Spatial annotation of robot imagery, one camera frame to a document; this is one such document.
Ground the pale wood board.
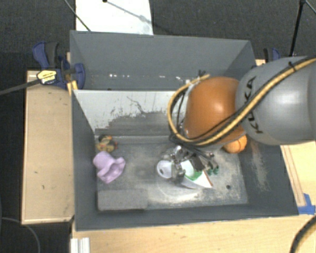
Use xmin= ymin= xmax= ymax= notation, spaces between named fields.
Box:
xmin=21 ymin=70 xmax=76 ymax=225

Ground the white green and red packet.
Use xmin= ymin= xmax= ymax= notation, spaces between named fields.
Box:
xmin=181 ymin=160 xmax=214 ymax=190

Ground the orange ball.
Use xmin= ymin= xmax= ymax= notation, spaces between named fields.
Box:
xmin=222 ymin=134 xmax=248 ymax=154

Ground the black cylinder on white bracket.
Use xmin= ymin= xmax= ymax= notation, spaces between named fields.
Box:
xmin=190 ymin=155 xmax=205 ymax=171

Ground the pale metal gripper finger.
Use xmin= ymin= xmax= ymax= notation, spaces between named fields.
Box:
xmin=177 ymin=168 xmax=186 ymax=186
xmin=171 ymin=163 xmax=180 ymax=181

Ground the white cup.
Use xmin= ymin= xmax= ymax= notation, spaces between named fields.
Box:
xmin=156 ymin=160 xmax=174 ymax=179

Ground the grey metal bin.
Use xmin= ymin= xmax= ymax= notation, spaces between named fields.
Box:
xmin=69 ymin=30 xmax=300 ymax=231

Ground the purple toy animal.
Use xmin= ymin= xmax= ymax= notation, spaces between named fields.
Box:
xmin=92 ymin=151 xmax=126 ymax=184

